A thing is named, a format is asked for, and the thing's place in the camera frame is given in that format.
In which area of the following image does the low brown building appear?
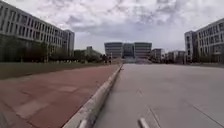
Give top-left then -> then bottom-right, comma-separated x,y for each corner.
73,46 -> 103,61

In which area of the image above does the blue glass building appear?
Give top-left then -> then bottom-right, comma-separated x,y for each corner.
103,41 -> 153,62

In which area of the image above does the grey stone kerb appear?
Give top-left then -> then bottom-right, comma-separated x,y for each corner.
61,63 -> 124,128

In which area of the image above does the grey concrete road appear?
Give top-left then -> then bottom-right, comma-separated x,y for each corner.
92,63 -> 224,128

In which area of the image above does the robot's own part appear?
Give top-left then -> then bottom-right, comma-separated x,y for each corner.
138,117 -> 150,128
78,119 -> 88,128

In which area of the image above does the red brick path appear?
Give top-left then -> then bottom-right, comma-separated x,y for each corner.
0,63 -> 120,128

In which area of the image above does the grass strip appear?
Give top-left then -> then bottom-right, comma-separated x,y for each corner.
0,60 -> 111,80

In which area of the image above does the row of trees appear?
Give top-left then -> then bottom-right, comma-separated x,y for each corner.
0,34 -> 104,64
191,49 -> 224,64

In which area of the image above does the long pale building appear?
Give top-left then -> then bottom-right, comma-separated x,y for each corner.
0,0 -> 76,58

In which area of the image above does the large pale building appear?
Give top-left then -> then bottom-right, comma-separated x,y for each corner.
184,18 -> 224,64

